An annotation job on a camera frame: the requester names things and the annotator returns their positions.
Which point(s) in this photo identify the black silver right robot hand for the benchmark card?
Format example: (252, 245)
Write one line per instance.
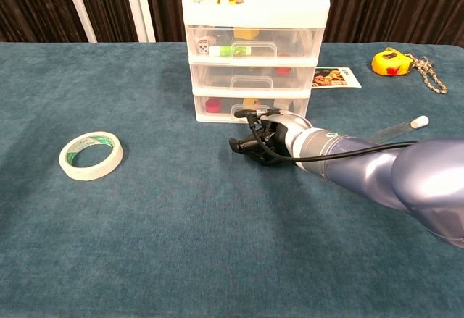
(290, 122)

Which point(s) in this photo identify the small yellow duck toy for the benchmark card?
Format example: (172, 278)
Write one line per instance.
(250, 102)

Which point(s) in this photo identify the clear drawer with red cap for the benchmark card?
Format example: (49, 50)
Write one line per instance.
(217, 115)

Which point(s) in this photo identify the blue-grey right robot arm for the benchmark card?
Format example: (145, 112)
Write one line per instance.
(380, 173)

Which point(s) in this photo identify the clear drawer with die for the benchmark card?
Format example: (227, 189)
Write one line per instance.
(297, 42)

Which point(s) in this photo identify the white plastic drawer cabinet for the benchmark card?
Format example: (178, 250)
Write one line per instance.
(253, 10)

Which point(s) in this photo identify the printed photo card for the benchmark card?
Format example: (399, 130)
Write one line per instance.
(333, 78)

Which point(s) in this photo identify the red round cap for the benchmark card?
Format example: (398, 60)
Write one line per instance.
(213, 105)

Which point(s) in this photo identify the green white glue stick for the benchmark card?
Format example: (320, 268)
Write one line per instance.
(224, 51)

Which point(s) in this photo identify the yellow block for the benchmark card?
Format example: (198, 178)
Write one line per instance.
(245, 34)

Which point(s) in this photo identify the clear test tube white cap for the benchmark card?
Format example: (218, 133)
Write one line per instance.
(398, 129)

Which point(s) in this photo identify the white die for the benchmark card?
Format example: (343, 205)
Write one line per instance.
(203, 46)

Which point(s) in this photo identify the yellow tape measure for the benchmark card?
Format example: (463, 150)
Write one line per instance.
(389, 62)

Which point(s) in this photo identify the teal table cloth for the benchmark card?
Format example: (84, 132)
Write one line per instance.
(181, 224)

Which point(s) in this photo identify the beige masking tape roll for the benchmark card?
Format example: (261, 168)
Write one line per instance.
(90, 171)

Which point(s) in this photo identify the white wall strip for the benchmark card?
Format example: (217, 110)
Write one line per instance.
(139, 6)
(78, 6)

